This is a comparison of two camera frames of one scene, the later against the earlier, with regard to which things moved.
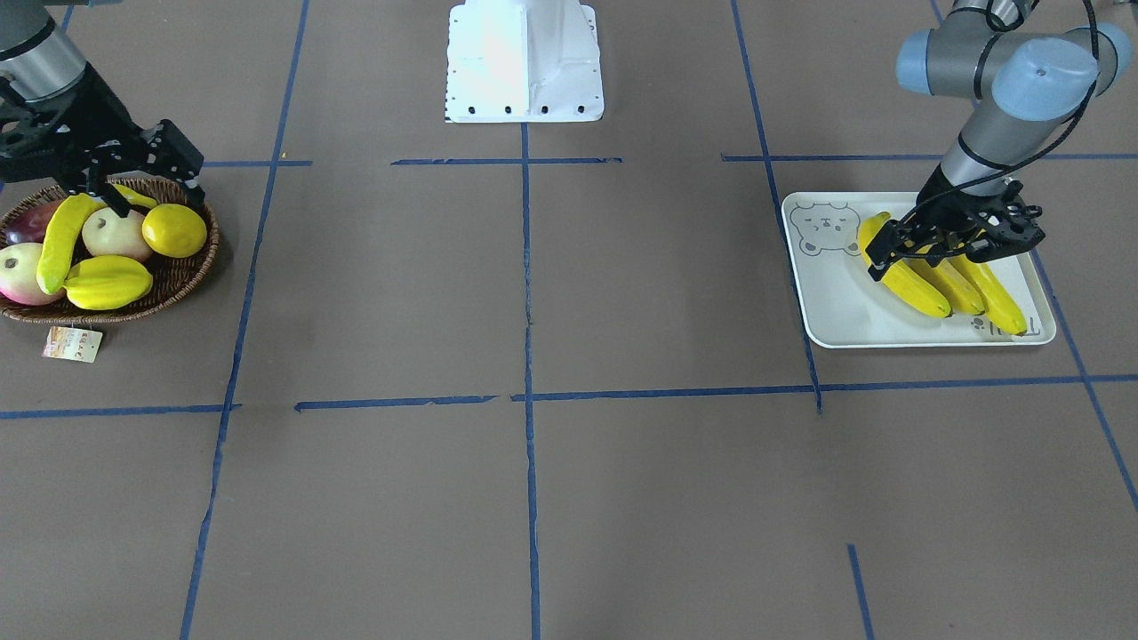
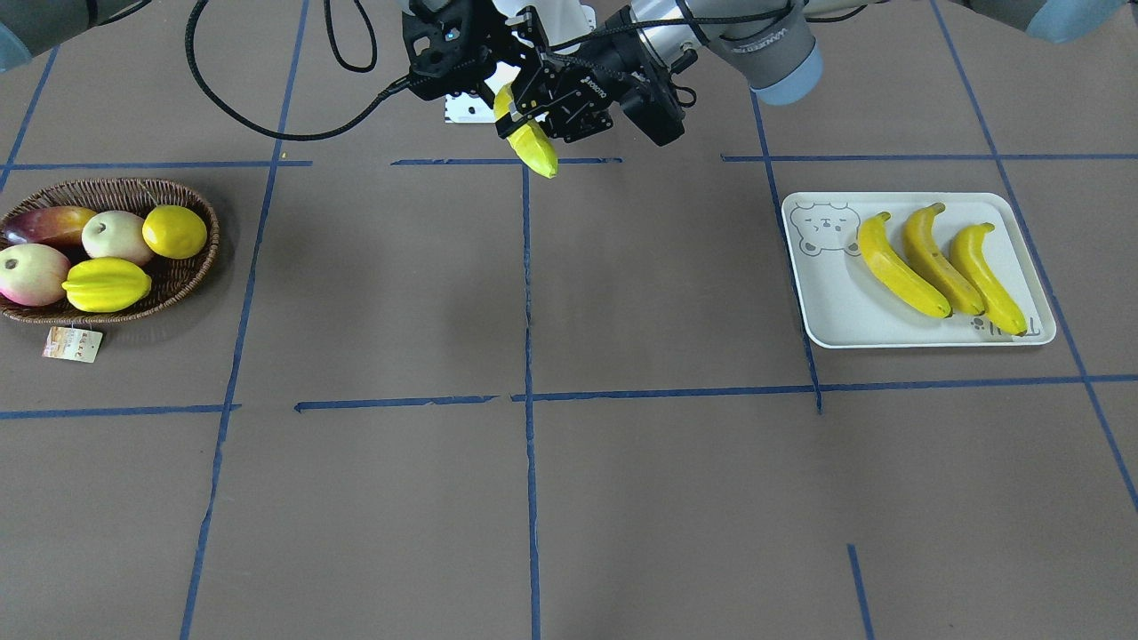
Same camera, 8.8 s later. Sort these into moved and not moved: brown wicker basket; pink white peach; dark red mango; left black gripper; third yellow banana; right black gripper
Moved: right black gripper; left black gripper
Not moved: dark red mango; pink white peach; third yellow banana; brown wicker basket
